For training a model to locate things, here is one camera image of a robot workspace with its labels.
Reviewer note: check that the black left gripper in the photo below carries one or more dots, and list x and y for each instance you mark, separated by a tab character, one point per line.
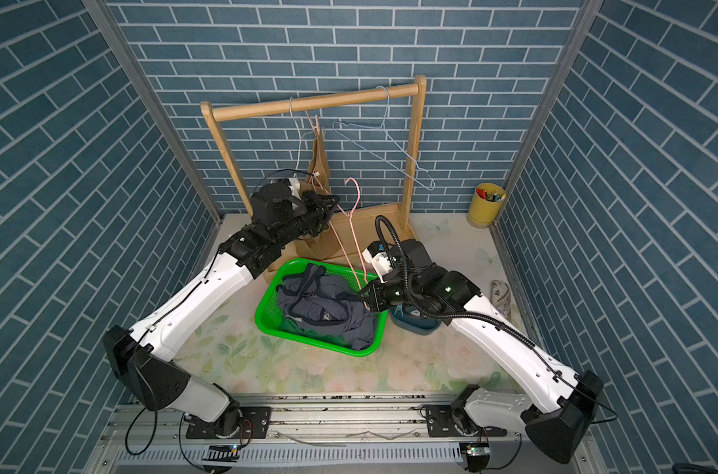
320	212

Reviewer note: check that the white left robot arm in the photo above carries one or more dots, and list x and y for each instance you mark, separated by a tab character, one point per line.
142	357

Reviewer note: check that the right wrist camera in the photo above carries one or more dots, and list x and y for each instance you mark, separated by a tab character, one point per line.
385	263

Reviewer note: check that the white wire hanger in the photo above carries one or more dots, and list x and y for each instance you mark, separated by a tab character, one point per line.
303	129

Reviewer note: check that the yellow pen cup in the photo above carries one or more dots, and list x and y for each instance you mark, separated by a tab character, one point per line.
486	205

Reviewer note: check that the pink wire hanger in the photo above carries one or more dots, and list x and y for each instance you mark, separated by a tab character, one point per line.
350	231

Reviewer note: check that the green tank top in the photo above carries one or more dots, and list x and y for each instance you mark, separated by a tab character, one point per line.
289	326

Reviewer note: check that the dark grey tank top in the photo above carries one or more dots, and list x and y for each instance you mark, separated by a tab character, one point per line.
325	303

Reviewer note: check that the green plastic basket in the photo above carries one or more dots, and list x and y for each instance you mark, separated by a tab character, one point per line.
268	316

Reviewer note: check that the dark teal plastic tray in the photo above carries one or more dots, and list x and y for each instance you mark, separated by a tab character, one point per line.
408	318

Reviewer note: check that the wooden clothes rack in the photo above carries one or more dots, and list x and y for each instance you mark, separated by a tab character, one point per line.
372	135

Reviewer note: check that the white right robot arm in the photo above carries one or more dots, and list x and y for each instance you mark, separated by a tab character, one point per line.
563	402

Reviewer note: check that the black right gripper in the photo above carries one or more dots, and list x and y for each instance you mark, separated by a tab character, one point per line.
377	300

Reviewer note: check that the tan tank top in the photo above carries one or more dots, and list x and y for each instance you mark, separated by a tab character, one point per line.
317	181

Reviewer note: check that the beige clothespin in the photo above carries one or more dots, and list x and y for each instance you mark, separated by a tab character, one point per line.
314	124

